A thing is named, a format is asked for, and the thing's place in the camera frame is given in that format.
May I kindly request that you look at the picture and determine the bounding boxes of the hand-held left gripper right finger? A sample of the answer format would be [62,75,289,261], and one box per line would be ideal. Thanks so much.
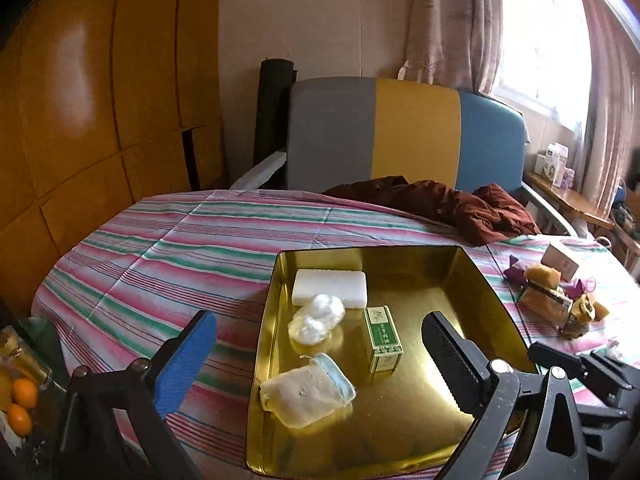
[421,311,591,480]

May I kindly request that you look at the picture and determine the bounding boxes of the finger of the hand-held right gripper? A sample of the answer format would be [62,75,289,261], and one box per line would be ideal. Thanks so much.
[529,341,638,408]
[575,405,640,463]

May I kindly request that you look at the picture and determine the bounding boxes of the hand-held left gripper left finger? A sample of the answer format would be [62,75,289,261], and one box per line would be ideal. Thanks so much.
[55,310,218,480]

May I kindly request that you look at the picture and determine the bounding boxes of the yellow knit bundle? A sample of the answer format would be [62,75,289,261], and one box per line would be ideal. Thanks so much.
[562,310,593,341]

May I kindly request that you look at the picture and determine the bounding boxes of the cracker packet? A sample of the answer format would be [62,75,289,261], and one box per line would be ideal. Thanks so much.
[517,282,573,326]

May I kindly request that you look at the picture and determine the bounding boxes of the small yellow sponge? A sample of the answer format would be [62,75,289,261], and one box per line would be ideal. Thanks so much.
[575,295,612,323]

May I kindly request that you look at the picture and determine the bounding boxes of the gold metal tray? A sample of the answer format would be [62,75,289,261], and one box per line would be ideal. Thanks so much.
[246,245,541,478]

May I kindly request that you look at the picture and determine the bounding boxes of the large yellow sponge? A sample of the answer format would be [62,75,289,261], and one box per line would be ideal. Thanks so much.
[522,262,563,288]

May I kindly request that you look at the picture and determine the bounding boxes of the white cardboard box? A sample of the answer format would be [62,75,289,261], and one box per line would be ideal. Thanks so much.
[542,240,583,281]

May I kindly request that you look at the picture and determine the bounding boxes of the small green box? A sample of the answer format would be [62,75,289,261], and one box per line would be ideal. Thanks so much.
[363,305,405,374]

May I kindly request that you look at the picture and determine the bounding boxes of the striped bedsheet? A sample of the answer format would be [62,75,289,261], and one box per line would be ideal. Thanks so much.
[30,189,640,480]

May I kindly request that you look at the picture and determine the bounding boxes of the rolled white cloth blue trim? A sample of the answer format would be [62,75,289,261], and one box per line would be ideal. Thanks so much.
[259,352,357,428]

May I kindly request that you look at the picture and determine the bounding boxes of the clear crumpled plastic wrap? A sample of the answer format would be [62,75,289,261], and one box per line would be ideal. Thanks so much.
[288,294,346,346]

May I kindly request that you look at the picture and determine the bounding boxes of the white foam block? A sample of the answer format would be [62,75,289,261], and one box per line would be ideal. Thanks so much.
[291,269,368,309]

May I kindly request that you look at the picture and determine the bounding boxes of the glass side table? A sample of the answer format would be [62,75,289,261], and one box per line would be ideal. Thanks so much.
[0,315,71,480]

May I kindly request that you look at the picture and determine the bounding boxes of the brown cloth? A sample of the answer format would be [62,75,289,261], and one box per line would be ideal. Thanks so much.
[322,176,541,247]

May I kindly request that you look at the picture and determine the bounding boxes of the wooden side table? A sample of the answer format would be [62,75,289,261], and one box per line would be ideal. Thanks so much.
[522,170,640,268]

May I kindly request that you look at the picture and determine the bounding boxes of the glass jar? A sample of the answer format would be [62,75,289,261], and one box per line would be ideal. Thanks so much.
[0,326,53,391]

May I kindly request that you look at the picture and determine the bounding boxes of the white carton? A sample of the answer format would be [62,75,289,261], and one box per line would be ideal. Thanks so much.
[534,142,571,186]

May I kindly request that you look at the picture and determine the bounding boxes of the patterned pink curtain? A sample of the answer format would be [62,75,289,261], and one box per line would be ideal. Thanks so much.
[575,0,640,221]
[402,0,503,93]

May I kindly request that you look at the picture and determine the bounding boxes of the wooden wardrobe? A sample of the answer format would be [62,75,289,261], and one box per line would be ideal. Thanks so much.
[0,0,226,321]

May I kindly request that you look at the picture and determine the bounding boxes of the black rolled mat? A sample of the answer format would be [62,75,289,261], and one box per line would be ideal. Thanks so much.
[252,59,296,166]

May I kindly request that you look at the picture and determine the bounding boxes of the window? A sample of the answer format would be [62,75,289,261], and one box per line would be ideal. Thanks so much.
[492,0,593,131]

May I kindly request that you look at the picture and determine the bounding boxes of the white bed rail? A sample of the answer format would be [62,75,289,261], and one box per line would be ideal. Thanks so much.
[522,180,578,236]
[230,152,287,191]

